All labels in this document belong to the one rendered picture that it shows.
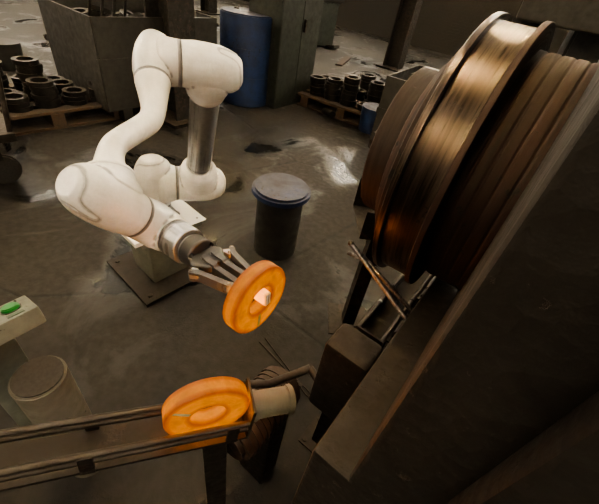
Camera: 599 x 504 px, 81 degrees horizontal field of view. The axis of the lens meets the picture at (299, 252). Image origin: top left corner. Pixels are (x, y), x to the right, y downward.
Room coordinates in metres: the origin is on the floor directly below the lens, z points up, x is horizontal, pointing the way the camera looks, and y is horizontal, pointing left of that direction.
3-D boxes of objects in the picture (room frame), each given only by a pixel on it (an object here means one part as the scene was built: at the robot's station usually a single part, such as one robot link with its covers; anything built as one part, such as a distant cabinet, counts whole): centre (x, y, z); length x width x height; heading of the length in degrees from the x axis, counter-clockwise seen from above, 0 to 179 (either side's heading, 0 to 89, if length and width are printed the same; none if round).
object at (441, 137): (0.64, -0.26, 1.11); 0.47 x 0.06 x 0.47; 149
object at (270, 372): (0.43, 0.03, 0.27); 0.22 x 0.13 x 0.53; 149
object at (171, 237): (0.61, 0.27, 0.83); 0.09 x 0.06 x 0.09; 149
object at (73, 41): (3.70, 1.91, 0.43); 1.23 x 0.93 x 0.87; 147
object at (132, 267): (1.32, 0.71, 0.16); 0.40 x 0.40 x 0.31; 54
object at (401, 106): (0.69, -0.17, 1.11); 0.28 x 0.06 x 0.28; 149
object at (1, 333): (0.44, 0.72, 0.31); 0.24 x 0.16 x 0.62; 149
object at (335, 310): (1.21, -0.31, 0.36); 0.26 x 0.20 x 0.72; 4
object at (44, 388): (0.39, 0.57, 0.26); 0.12 x 0.12 x 0.52
